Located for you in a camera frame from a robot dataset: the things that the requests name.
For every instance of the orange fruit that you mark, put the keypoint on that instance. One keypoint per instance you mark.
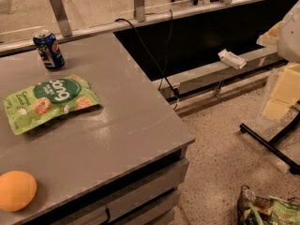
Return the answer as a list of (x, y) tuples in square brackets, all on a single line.
[(17, 190)]

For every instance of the green rice chip bag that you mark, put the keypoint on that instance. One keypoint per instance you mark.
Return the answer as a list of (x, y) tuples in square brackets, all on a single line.
[(35, 105)]

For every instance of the small white box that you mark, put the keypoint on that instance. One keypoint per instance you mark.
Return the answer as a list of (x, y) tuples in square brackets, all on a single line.
[(231, 59)]

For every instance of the wire basket with snack bags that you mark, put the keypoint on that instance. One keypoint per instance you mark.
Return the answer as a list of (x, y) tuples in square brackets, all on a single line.
[(255, 210)]

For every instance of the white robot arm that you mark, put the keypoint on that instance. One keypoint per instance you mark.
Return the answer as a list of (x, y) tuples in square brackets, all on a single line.
[(288, 37)]

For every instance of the grey metal bracket post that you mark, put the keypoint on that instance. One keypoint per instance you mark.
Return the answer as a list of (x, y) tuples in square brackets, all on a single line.
[(61, 17)]

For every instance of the blue pepsi can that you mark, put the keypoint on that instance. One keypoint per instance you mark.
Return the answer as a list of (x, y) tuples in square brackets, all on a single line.
[(48, 49)]

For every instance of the grey drawer cabinet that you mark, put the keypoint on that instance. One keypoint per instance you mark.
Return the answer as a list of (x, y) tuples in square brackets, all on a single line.
[(139, 198)]

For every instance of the black metal stand base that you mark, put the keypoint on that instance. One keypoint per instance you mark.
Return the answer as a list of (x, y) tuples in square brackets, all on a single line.
[(272, 145)]

